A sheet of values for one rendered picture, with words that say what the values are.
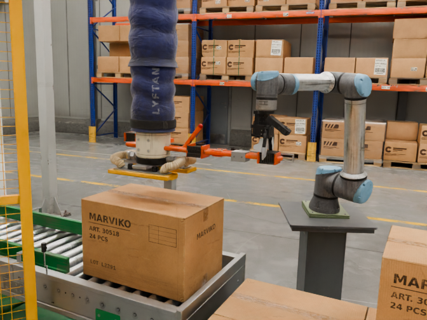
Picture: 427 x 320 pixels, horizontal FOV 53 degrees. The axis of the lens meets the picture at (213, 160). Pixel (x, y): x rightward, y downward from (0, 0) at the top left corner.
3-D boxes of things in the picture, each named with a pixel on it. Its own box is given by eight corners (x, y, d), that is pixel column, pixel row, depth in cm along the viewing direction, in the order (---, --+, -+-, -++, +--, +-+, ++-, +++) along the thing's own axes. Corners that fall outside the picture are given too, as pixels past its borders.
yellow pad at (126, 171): (107, 173, 208) (107, 163, 207) (120, 169, 217) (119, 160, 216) (167, 181, 194) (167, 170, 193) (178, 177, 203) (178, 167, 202)
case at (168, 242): (82, 273, 219) (81, 198, 212) (131, 248, 254) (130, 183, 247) (183, 303, 193) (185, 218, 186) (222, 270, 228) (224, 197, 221)
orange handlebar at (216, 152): (106, 146, 220) (106, 139, 220) (140, 140, 247) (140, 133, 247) (280, 164, 182) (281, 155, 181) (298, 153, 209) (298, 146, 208)
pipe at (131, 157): (109, 165, 209) (109, 153, 208) (139, 158, 231) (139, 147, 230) (169, 173, 195) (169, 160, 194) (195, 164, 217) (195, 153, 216)
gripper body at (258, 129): (257, 136, 192) (258, 109, 190) (274, 138, 189) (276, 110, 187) (250, 138, 186) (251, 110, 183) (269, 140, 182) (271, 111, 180)
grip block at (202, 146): (185, 157, 199) (185, 145, 198) (194, 154, 208) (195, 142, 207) (201, 159, 196) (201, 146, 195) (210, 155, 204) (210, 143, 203)
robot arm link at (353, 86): (347, 192, 262) (350, 69, 235) (374, 200, 249) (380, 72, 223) (333, 200, 253) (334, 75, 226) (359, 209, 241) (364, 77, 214)
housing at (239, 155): (230, 160, 191) (230, 151, 190) (236, 159, 197) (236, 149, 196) (244, 162, 188) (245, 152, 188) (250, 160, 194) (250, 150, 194)
